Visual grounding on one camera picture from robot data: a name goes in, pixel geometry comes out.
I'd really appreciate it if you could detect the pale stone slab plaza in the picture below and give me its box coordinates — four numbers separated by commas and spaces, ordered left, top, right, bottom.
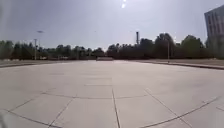
0, 59, 224, 128

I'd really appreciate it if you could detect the tall chimney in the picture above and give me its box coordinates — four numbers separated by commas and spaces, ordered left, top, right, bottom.
135, 31, 140, 46

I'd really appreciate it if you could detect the row of trees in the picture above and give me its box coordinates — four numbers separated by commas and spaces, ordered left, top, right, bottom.
0, 32, 214, 61

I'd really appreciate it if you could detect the lamp pole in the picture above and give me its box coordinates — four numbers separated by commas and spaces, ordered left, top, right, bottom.
166, 39, 171, 64
33, 38, 38, 61

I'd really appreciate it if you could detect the grey multi-storey building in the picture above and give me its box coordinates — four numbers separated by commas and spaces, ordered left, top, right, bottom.
203, 4, 224, 60

